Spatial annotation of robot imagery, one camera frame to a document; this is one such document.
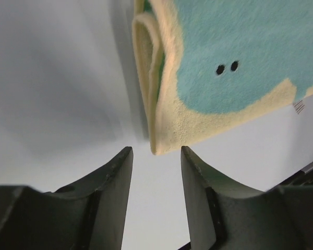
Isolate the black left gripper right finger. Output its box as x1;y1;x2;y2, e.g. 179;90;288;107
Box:
180;146;313;249

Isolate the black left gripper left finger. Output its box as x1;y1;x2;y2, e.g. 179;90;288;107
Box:
0;147;134;249

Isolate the green towel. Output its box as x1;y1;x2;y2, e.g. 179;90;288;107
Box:
132;1;313;155

